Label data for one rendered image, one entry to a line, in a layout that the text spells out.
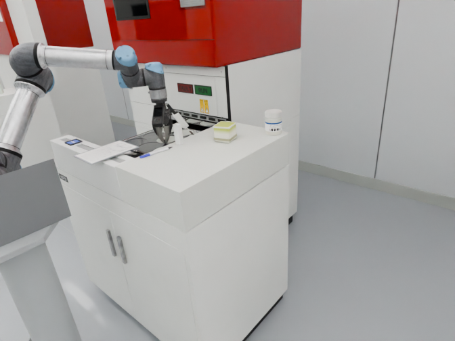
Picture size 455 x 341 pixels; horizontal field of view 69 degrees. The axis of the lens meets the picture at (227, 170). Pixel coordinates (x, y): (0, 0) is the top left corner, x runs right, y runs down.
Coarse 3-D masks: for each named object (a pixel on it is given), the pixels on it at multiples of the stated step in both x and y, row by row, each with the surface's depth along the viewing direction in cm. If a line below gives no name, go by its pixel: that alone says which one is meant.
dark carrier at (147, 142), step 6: (150, 132) 174; (162, 132) 173; (198, 132) 169; (132, 138) 167; (138, 138) 167; (144, 138) 166; (150, 138) 166; (156, 138) 165; (138, 144) 159; (144, 144) 158; (150, 144) 158; (156, 144) 157; (162, 144) 156; (168, 144) 156; (138, 150) 151; (144, 150) 151; (150, 150) 150
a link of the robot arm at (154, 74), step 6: (150, 66) 140; (156, 66) 140; (144, 72) 141; (150, 72) 141; (156, 72) 141; (162, 72) 143; (150, 78) 142; (156, 78) 142; (162, 78) 144; (150, 84) 143; (156, 84) 143; (162, 84) 145
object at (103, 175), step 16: (64, 144) 147; (80, 144) 147; (64, 160) 151; (80, 160) 139; (112, 160) 126; (128, 160) 125; (80, 176) 145; (96, 176) 134; (112, 176) 124; (112, 192) 129
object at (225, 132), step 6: (216, 126) 133; (222, 126) 132; (228, 126) 132; (234, 126) 135; (216, 132) 134; (222, 132) 132; (228, 132) 131; (234, 132) 136; (216, 138) 135; (222, 138) 134; (228, 138) 132; (234, 138) 137
